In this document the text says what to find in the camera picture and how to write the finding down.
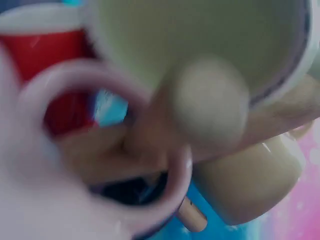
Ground tan wooden stick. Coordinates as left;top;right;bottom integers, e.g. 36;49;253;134
176;196;208;233

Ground cream mug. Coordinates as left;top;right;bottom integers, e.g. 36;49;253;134
192;124;311;226

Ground pale green mug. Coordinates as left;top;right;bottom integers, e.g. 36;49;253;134
84;0;320;111

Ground red cup with white rim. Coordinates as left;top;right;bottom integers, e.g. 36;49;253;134
0;3;101;137

